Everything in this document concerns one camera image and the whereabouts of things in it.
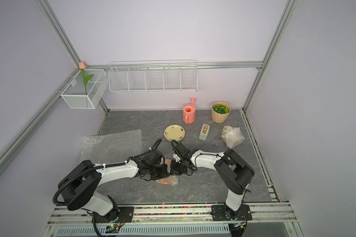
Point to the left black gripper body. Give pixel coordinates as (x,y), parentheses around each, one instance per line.
(157,172)

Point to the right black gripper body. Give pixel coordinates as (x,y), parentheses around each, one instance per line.
(177,167)

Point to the orange plate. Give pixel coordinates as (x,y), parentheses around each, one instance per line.
(164,182)

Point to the cream beige plate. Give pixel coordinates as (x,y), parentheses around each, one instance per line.
(174,132)

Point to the bubble wrap sheet pile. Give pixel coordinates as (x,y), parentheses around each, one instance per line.
(112,148)

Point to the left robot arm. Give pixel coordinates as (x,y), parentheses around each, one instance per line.
(78,190)

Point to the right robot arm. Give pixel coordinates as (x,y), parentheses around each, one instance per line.
(234,171)

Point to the pink watering can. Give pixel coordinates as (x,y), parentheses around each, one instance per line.
(189,112)

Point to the potted green plant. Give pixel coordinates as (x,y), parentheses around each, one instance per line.
(220,111)

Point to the pink artificial tulip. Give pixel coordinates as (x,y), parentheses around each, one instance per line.
(86,78)

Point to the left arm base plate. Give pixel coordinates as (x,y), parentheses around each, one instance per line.
(123,214)

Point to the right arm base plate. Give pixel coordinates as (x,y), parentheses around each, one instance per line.
(225,213)

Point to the long white wire basket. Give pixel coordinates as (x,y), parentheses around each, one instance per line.
(153,76)

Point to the small white wire basket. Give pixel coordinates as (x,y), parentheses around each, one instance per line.
(74,93)

